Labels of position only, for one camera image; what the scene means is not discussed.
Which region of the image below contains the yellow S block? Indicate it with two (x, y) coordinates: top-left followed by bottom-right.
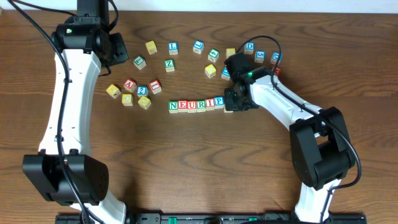
(223, 108), (234, 113)

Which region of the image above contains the blue P block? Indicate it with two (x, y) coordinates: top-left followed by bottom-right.
(214, 96), (225, 109)

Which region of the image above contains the red i block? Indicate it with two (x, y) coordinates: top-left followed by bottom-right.
(205, 98), (215, 111)
(149, 80), (162, 94)

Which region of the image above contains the green R block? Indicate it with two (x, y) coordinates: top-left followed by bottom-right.
(197, 100), (206, 113)

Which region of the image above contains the red U block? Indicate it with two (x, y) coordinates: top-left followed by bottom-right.
(187, 101), (197, 113)

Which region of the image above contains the red E block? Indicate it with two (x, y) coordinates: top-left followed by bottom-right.
(178, 100), (187, 113)

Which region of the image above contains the green N block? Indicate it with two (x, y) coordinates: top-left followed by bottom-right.
(169, 101), (178, 113)

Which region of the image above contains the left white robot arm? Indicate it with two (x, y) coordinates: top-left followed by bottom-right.
(22, 16), (134, 223)

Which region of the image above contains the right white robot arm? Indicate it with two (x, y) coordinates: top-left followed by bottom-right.
(225, 67), (365, 223)

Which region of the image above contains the green 7 block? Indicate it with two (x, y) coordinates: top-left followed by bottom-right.
(133, 55), (146, 70)

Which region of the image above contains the blue H block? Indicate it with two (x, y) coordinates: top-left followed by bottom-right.
(221, 67), (230, 81)

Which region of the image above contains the yellow block top left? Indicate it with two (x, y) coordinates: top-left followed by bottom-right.
(145, 40), (157, 55)

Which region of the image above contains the red A block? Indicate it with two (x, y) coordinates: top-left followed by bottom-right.
(123, 79), (137, 93)

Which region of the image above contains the yellow K block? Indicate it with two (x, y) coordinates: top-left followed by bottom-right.
(106, 84), (121, 99)

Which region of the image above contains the yellow O block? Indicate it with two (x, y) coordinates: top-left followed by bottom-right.
(205, 64), (216, 78)

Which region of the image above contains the blue 2 block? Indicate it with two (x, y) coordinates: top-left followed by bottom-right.
(137, 86), (148, 98)

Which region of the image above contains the yellow C block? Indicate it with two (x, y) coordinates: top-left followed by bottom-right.
(122, 93), (134, 106)

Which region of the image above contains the red block under gripper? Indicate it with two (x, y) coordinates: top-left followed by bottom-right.
(274, 67), (282, 76)

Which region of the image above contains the green 4 block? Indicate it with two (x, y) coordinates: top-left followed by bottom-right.
(208, 48), (220, 63)

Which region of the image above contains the blue 5 block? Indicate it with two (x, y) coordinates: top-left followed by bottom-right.
(254, 50), (266, 63)

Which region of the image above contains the blue d block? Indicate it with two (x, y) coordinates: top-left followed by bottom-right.
(244, 42), (255, 55)
(270, 52), (283, 65)

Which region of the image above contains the green Z block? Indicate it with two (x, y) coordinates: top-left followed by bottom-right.
(164, 59), (175, 72)

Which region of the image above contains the blue L block left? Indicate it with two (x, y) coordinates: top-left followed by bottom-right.
(168, 42), (178, 55)

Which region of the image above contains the blue l block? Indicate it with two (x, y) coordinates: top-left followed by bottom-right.
(193, 40), (205, 54)
(168, 42), (178, 55)

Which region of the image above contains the yellow Q block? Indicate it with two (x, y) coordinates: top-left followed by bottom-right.
(138, 96), (152, 110)

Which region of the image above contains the blue D block far right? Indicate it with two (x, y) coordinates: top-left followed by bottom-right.
(270, 52), (283, 65)

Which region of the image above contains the blue L block right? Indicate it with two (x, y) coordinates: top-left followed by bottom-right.
(193, 40), (205, 54)

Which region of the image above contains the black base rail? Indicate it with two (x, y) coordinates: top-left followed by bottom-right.
(55, 212), (368, 224)

